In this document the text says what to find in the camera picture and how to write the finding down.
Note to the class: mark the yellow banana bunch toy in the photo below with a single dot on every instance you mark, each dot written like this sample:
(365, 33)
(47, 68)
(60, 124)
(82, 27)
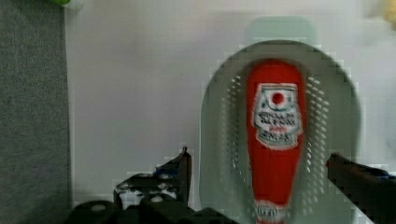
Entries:
(386, 9)

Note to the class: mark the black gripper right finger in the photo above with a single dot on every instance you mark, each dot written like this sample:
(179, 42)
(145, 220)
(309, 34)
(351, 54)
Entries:
(371, 189)

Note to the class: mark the green oval strainer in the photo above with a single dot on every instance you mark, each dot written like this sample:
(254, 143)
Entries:
(332, 115)

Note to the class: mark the green lime toy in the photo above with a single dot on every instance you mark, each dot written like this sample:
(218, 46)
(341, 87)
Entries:
(61, 2)

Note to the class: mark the red ketchup bottle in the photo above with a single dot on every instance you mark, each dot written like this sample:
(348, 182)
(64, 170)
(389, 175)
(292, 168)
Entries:
(275, 135)

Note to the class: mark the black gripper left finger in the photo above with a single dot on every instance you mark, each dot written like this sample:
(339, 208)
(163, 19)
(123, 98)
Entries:
(172, 179)

